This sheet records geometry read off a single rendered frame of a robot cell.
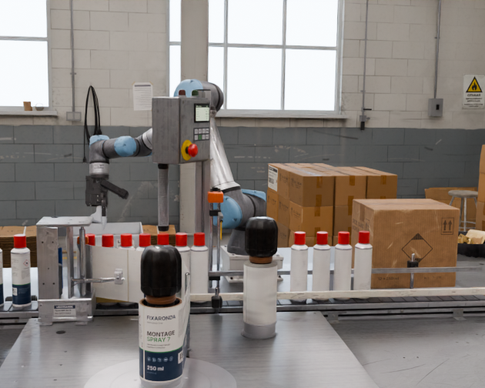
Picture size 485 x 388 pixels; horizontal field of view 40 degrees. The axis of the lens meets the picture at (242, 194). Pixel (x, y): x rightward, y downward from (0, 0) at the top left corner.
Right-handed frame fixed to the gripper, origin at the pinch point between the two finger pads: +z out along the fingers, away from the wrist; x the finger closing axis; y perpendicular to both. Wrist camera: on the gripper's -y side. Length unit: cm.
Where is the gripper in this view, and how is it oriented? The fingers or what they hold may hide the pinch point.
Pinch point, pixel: (105, 226)
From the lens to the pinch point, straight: 259.4
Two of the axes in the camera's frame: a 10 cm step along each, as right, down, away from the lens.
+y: -9.9, 0.1, -1.4
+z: 0.4, 9.9, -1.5
